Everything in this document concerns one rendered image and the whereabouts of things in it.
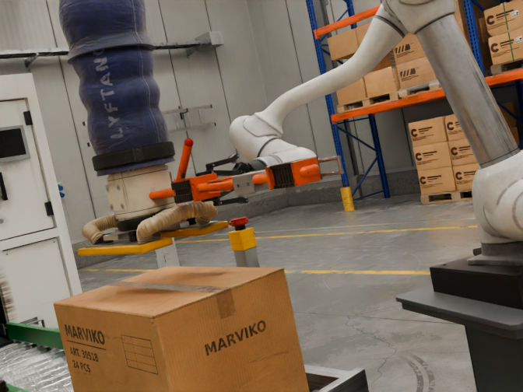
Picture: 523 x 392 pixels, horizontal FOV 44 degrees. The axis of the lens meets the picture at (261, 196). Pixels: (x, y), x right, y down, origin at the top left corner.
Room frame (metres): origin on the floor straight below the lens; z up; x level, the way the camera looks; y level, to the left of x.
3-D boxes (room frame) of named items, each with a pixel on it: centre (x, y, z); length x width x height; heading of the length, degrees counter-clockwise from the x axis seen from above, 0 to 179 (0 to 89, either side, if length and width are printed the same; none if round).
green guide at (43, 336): (2.84, 0.91, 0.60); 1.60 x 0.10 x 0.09; 42
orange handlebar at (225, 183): (1.73, 0.10, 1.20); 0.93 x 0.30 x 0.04; 42
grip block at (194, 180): (1.61, 0.16, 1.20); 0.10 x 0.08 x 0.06; 132
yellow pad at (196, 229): (1.86, 0.25, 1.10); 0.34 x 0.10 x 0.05; 42
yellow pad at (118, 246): (1.73, 0.40, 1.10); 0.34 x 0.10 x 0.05; 42
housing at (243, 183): (1.45, 0.01, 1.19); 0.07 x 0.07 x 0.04; 42
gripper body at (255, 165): (1.71, 0.03, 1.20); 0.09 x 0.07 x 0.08; 132
